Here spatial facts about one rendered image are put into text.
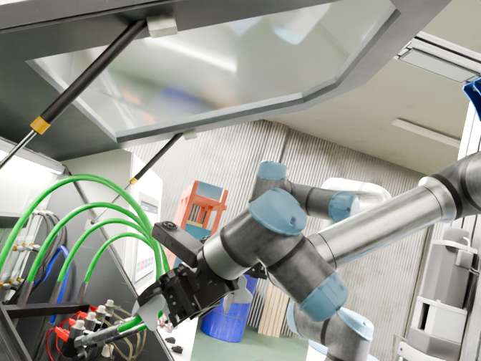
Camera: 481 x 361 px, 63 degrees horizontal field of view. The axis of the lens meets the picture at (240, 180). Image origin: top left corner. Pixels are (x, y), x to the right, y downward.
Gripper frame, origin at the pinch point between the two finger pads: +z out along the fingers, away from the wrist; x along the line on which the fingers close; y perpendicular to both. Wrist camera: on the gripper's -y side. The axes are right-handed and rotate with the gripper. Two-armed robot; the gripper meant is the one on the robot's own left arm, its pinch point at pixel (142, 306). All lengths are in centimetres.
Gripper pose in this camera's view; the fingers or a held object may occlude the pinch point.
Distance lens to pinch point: 76.4
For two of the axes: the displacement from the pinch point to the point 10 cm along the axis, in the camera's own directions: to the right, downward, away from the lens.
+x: 5.5, 0.5, 8.3
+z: -6.8, 6.0, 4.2
